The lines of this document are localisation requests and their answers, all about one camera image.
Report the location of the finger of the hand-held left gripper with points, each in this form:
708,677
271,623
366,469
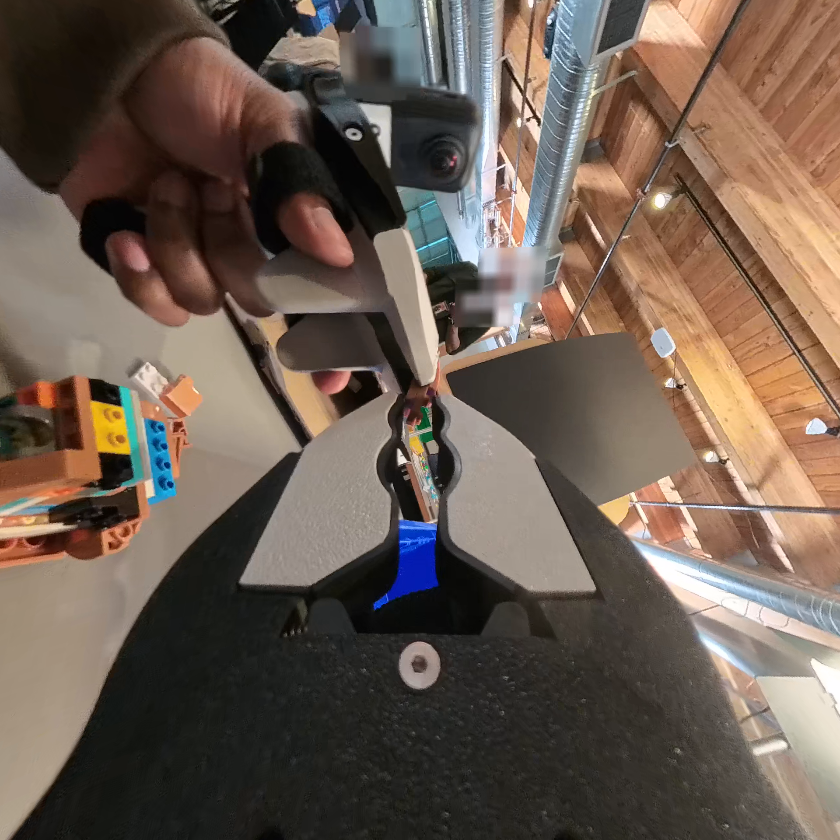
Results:
328,286
335,348

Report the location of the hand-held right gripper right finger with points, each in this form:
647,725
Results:
519,525

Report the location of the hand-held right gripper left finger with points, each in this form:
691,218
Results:
322,525

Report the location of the blue plastic bin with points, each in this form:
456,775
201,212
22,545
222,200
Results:
410,565

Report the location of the colourful toy brick model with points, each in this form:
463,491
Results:
79,460

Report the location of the person's left hand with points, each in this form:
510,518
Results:
184,158

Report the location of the hanging spot lamp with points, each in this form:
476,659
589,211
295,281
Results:
660,200

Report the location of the silver ventilation duct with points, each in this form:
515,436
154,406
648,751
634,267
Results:
748,591
460,53
571,118

